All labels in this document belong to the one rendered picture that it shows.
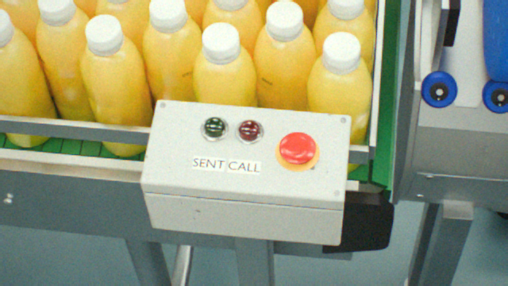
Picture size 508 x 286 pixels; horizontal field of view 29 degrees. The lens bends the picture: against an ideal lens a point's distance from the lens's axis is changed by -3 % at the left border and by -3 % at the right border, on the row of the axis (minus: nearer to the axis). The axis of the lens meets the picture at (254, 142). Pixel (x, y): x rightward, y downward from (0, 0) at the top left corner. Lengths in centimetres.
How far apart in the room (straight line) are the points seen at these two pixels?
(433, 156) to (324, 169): 32
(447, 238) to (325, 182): 61
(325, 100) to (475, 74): 27
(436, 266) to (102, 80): 75
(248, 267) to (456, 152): 30
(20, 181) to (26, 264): 94
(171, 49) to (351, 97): 20
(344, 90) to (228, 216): 18
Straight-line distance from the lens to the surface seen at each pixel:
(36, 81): 118
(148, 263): 145
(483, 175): 131
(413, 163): 129
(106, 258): 219
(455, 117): 124
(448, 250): 161
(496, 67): 113
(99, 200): 129
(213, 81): 108
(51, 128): 120
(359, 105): 109
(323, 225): 101
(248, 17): 113
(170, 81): 115
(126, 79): 111
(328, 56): 105
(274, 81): 112
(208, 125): 100
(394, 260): 216
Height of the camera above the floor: 195
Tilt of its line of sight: 58 degrees down
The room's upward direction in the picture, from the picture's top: 4 degrees counter-clockwise
